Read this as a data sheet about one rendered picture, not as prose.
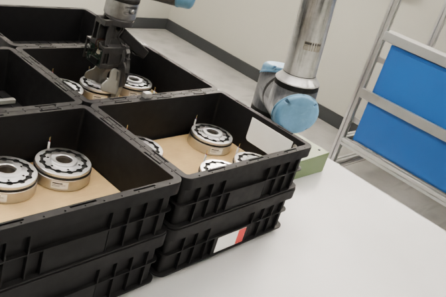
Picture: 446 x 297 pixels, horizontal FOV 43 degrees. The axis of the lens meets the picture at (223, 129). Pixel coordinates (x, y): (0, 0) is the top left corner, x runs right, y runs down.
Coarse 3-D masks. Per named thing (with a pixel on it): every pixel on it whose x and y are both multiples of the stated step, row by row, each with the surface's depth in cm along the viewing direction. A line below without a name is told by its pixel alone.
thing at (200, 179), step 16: (160, 96) 126; (176, 96) 128; (192, 96) 132; (224, 96) 139; (256, 112) 134; (144, 144) 103; (304, 144) 125; (160, 160) 99; (256, 160) 110; (272, 160) 114; (288, 160) 119; (192, 176) 97; (208, 176) 100; (224, 176) 103
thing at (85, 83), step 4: (80, 80) 139; (84, 80) 141; (88, 80) 140; (84, 84) 138; (88, 84) 138; (92, 84) 139; (88, 88) 137; (92, 88) 137; (96, 88) 138; (100, 88) 138; (100, 92) 137; (104, 92) 137
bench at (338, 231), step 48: (336, 192) 160; (288, 240) 130; (336, 240) 136; (384, 240) 143; (432, 240) 150; (144, 288) 103; (192, 288) 106; (240, 288) 110; (288, 288) 114; (336, 288) 119; (384, 288) 124; (432, 288) 129
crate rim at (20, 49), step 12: (24, 48) 129; (36, 48) 131; (48, 48) 134; (60, 48) 136; (72, 48) 139; (36, 60) 124; (168, 60) 150; (48, 72) 120; (204, 84) 143; (132, 96) 121; (156, 96) 125
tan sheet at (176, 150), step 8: (176, 136) 133; (184, 136) 134; (160, 144) 127; (168, 144) 128; (176, 144) 129; (184, 144) 131; (232, 144) 138; (168, 152) 124; (176, 152) 126; (184, 152) 127; (192, 152) 128; (200, 152) 129; (232, 152) 134; (176, 160) 122; (184, 160) 123; (192, 160) 124; (200, 160) 125; (224, 160) 129; (184, 168) 120; (192, 168) 121
